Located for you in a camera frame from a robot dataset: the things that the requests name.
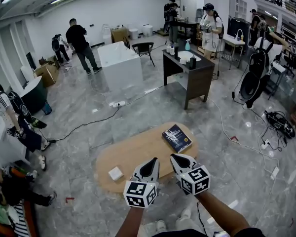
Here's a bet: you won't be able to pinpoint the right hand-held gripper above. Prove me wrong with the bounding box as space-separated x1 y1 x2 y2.
169 153 212 197

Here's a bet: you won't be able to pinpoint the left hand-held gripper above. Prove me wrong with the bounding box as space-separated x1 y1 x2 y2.
122 157 161 210

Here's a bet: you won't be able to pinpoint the person's right forearm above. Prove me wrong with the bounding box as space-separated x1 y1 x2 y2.
196 191 251 237

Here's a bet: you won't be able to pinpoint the person's left forearm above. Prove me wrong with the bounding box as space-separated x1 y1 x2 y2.
115 205 145 237

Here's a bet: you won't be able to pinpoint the wooden coffee table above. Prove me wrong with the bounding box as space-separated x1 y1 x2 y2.
95 121 200 194

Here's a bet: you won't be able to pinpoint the dark blue book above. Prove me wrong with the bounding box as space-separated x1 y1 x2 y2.
161 124 193 154

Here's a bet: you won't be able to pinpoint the small white box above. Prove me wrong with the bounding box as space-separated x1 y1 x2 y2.
108 166 125 182

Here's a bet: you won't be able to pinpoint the person's white shoe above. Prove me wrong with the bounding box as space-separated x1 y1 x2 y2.
180 207 192 220
155 220 167 234

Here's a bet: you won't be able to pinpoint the person's light grey trousers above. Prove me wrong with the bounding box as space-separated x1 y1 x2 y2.
143 216 203 237

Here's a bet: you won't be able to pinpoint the dark wooden vanity cabinet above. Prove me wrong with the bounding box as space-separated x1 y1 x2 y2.
162 48 216 110

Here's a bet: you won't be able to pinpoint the person's dark shirt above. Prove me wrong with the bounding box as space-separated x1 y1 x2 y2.
151 227 267 237

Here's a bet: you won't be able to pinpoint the white rectangular cabinet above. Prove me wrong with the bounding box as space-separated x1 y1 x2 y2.
97 40 144 91

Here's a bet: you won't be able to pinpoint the white wash basin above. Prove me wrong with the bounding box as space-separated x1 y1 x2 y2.
177 50 202 64

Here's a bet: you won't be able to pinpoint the blue bucket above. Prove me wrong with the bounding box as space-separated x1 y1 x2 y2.
41 101 52 116

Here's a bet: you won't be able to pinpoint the orange sofa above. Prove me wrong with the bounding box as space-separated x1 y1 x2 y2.
0 200 37 237

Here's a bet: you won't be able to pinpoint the white sink table with faucet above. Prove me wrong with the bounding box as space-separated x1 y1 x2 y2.
222 28 246 71

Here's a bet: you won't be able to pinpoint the grey metal table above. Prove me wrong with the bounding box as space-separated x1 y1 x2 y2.
267 61 287 101

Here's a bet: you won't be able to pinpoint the striped black white garment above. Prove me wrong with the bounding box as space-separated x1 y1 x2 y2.
12 203 32 237

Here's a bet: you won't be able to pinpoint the dark green round cabinet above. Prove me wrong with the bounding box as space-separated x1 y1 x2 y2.
21 76 49 116

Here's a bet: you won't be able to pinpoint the dark table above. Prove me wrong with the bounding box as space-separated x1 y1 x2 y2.
177 20 199 45

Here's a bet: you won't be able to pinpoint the cardboard box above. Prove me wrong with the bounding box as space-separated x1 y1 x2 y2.
33 62 60 88
110 26 129 43

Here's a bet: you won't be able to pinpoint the white toilet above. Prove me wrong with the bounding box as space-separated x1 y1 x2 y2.
102 23 113 45

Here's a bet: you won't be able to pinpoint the black screen panel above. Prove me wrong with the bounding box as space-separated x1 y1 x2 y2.
226 17 250 45

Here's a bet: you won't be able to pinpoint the light green garment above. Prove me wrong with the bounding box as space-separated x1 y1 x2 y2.
0 201 13 226

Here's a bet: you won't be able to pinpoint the black office chair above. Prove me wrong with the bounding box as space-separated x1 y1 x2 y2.
283 44 296 78

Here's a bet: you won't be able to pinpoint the black monitor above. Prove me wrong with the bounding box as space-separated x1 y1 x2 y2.
26 52 37 71

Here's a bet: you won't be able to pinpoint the white lattice shelf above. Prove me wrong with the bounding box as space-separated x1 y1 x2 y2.
228 0 255 19

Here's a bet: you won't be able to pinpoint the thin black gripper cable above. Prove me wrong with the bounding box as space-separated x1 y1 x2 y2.
196 200 208 236

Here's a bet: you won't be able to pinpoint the long white cable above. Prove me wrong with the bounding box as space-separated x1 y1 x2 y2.
207 96 280 172

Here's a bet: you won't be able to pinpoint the tangle of black cables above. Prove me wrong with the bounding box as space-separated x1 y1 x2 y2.
259 129 288 153

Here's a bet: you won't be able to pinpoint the black power cable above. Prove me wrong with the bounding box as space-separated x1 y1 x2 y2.
48 106 120 144

